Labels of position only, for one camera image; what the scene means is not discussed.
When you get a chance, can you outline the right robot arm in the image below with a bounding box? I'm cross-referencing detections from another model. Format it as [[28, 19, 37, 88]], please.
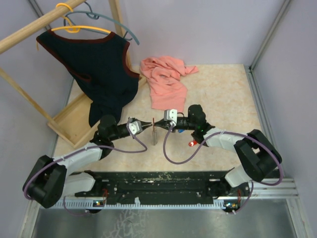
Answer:
[[154, 105, 284, 196]]

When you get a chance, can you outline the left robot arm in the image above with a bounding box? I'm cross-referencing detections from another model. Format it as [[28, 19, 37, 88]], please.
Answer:
[[22, 115, 153, 208]]

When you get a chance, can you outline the red key tag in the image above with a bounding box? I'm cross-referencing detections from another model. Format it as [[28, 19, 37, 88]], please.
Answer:
[[188, 140, 198, 147]]

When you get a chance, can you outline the wooden clothes rack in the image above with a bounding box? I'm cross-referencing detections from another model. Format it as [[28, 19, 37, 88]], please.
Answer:
[[0, 0, 147, 149]]

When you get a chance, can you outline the pink cloth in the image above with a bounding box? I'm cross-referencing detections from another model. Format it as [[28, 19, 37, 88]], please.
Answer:
[[140, 56, 199, 112]]

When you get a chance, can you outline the dark navy vest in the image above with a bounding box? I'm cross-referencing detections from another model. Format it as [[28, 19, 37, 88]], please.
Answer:
[[36, 30, 139, 126]]

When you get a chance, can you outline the yellow clothes hanger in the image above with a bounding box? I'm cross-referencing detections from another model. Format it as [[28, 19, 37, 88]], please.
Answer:
[[36, 2, 112, 52]]

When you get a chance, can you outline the grey-blue clothes hanger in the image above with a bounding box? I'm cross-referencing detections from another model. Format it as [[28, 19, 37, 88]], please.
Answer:
[[63, 0, 140, 45]]

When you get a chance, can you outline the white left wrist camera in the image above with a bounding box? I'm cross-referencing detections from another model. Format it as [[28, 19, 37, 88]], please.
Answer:
[[127, 118, 142, 135]]

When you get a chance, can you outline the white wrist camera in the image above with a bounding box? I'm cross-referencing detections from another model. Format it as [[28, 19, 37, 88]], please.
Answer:
[[127, 118, 142, 135], [163, 109, 177, 123]]

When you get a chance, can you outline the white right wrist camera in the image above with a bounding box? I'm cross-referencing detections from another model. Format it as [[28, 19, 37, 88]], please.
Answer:
[[163, 109, 177, 123]]

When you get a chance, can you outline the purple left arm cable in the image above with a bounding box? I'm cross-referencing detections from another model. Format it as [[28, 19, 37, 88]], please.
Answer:
[[22, 133, 149, 217]]

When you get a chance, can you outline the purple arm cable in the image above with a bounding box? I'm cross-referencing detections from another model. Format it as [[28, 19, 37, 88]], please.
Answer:
[[162, 125, 284, 214], [22, 133, 149, 217]]

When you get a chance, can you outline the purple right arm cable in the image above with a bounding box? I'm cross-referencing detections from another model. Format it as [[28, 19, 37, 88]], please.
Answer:
[[162, 125, 284, 214]]

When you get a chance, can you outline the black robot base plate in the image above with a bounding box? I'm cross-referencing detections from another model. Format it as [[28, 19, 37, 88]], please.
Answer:
[[75, 171, 250, 205]]

